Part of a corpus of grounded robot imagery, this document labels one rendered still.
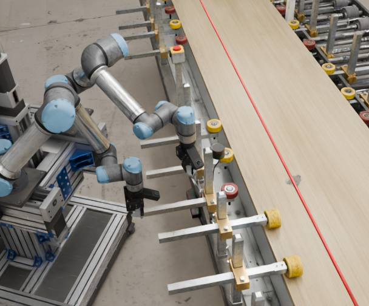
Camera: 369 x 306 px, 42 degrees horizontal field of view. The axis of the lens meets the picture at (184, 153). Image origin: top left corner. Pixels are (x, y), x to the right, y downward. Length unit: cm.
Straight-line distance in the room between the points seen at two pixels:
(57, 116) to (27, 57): 369
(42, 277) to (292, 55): 206
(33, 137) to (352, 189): 143
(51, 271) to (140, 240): 64
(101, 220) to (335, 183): 152
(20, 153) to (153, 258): 147
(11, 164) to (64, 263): 114
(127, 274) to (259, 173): 119
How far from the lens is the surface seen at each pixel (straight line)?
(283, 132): 262
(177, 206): 228
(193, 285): 190
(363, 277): 207
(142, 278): 310
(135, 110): 200
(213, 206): 228
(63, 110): 181
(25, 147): 195
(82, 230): 314
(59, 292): 290
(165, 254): 319
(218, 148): 214
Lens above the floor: 255
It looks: 41 degrees down
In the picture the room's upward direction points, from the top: 4 degrees counter-clockwise
